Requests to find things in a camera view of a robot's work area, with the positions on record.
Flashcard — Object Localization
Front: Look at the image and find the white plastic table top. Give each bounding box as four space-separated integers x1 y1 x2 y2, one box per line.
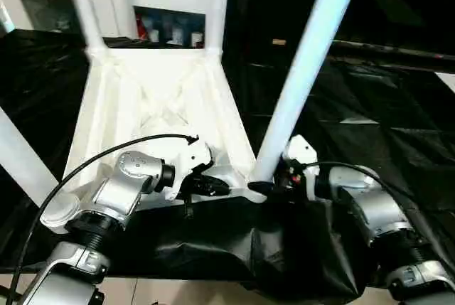
38 43 271 237

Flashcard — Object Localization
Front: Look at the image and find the black plastic mat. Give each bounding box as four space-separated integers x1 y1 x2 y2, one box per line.
0 29 455 299

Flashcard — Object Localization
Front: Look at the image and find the black left camera cable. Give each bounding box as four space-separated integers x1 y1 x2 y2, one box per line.
0 134 199 305

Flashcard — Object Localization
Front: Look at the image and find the red box in cabinet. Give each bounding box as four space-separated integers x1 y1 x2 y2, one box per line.
135 13 147 40

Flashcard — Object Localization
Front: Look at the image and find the black right camera cable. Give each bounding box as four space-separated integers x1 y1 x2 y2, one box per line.
301 161 455 213

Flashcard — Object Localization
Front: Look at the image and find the white jar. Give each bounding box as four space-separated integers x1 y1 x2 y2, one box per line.
169 24 184 45

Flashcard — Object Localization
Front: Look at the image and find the white plastic table leg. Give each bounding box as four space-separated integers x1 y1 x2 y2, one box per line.
0 105 60 210
67 0 107 53
205 0 230 55
252 0 367 183

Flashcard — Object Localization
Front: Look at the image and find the white flat board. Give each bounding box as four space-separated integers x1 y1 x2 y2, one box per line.
435 72 455 93

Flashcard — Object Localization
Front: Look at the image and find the black camera cable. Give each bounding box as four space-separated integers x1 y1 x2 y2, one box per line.
0 134 199 305
301 161 455 213

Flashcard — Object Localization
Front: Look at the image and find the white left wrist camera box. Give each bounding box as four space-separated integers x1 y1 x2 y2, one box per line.
163 139 215 202

